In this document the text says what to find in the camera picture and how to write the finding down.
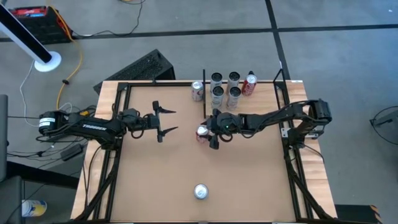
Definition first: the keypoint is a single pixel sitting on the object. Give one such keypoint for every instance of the black crate red lid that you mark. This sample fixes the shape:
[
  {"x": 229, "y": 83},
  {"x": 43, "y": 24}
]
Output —
[{"x": 40, "y": 28}]

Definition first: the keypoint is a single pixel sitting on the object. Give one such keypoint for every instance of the black white pole stand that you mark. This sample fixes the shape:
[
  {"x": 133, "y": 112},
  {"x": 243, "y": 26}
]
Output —
[{"x": 25, "y": 37}]

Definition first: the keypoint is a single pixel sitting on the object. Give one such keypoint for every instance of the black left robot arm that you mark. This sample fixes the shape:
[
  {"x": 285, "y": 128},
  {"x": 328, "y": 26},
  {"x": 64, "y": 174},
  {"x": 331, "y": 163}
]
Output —
[{"x": 93, "y": 127}]

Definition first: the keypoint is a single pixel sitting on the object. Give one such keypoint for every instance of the black aluminium table frame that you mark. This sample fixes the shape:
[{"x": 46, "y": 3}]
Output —
[{"x": 171, "y": 84}]

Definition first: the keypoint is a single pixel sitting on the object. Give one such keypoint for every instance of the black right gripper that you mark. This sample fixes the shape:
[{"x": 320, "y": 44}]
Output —
[{"x": 225, "y": 124}]

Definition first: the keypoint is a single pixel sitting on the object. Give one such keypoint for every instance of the red Coca-Cola can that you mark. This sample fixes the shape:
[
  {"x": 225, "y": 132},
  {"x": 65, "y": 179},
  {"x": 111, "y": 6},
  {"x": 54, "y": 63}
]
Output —
[
  {"x": 248, "y": 87},
  {"x": 201, "y": 132}
]

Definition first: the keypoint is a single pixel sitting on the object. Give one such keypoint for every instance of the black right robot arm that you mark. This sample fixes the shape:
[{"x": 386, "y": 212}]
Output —
[{"x": 273, "y": 116}]

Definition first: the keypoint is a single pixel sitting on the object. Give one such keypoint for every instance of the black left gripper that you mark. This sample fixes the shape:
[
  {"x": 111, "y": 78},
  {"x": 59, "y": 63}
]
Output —
[{"x": 140, "y": 119}]

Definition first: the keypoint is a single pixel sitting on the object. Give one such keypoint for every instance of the white yellow can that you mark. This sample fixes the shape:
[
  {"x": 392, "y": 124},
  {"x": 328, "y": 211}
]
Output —
[{"x": 34, "y": 208}]

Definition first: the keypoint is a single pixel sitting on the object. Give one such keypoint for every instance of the black metal shelf frame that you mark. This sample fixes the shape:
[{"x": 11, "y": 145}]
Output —
[{"x": 204, "y": 102}]

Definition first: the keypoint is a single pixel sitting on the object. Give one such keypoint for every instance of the black power adapter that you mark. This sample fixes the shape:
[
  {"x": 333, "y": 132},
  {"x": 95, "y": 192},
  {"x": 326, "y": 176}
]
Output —
[{"x": 71, "y": 152}]

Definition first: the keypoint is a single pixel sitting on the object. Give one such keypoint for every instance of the wooden shelf board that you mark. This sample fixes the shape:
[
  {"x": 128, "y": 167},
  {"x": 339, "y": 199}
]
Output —
[{"x": 264, "y": 99}]

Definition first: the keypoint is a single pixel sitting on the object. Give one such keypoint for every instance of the silver Diet Coke can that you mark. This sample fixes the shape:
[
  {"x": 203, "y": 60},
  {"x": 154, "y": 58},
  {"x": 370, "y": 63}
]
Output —
[
  {"x": 201, "y": 191},
  {"x": 197, "y": 91}
]

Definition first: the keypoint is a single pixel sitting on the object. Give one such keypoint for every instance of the tall Celsius can blue print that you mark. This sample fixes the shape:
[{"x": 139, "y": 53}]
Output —
[
  {"x": 216, "y": 79},
  {"x": 217, "y": 99}
]

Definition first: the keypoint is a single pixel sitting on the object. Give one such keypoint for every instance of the black box orange stripes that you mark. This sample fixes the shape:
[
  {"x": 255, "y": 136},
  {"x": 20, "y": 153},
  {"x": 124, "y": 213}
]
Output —
[{"x": 354, "y": 214}]

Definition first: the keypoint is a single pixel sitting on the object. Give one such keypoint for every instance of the black table clamp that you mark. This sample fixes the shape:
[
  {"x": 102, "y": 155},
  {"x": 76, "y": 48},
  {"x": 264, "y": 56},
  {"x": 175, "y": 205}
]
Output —
[{"x": 251, "y": 72}]

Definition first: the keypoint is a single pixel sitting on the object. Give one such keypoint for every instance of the tall Celsius can pink print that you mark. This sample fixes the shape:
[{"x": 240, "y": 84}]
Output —
[
  {"x": 234, "y": 78},
  {"x": 233, "y": 99}
]

